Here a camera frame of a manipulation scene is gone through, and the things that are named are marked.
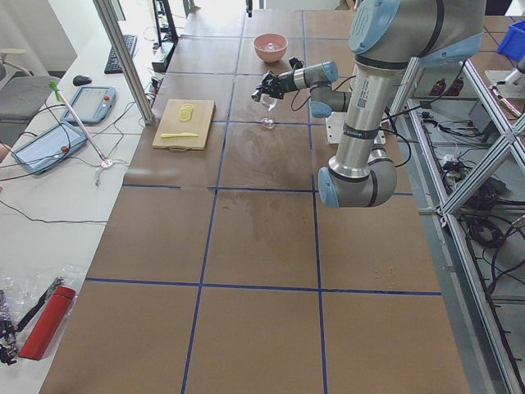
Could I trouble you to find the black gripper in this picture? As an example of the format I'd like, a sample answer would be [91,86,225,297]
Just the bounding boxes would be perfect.
[252,71,296,99]

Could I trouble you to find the steel jigger measuring cup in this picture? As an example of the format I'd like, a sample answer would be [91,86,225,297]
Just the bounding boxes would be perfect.
[251,89,265,103]

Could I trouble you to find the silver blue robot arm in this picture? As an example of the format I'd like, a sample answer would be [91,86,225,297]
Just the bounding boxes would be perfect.
[252,0,486,208]

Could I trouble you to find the clear wine glass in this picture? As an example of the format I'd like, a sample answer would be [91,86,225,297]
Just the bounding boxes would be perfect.
[260,94,277,129]

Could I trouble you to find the clear ice cubes pile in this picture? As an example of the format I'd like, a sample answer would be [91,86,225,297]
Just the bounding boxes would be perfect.
[262,42,281,53]

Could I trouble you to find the pink bowl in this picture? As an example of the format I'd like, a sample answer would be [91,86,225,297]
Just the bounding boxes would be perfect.
[253,33,288,64]

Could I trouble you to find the yellow plastic knife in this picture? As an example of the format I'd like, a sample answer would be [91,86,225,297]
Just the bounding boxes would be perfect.
[160,132,199,140]

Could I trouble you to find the black keyboard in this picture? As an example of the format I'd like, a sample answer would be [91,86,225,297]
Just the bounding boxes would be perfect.
[103,34,139,76]

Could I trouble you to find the blue teach pendant far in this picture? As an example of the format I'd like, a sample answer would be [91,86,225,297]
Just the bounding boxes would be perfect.
[69,85,116,126]

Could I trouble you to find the blue teach pendant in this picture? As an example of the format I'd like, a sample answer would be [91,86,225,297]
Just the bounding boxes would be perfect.
[11,121,87,175]
[69,85,116,126]

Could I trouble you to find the pink rod with green tip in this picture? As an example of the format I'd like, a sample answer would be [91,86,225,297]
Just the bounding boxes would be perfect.
[48,80,113,168]

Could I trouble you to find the black computer mouse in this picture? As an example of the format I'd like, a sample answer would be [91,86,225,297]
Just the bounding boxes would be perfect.
[72,75,92,86]

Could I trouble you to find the blue teach pendant near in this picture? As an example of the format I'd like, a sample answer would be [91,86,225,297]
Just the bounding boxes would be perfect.
[11,121,87,175]

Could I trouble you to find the grey office chair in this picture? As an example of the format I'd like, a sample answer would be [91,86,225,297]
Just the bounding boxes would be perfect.
[1,48,60,124]

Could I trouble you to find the blue storage bin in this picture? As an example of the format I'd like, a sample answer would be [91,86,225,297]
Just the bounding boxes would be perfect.
[497,21,525,62]

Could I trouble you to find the red thermos bottle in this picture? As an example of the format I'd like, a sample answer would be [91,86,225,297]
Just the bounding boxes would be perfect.
[18,286,76,360]

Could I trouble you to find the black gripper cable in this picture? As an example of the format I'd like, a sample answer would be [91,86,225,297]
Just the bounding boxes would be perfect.
[289,57,358,112]

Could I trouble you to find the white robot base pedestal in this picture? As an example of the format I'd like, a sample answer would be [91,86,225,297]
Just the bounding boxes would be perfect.
[325,112,386,145]

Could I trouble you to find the aluminium frame post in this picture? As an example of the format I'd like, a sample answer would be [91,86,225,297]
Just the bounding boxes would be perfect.
[93,0,154,125]

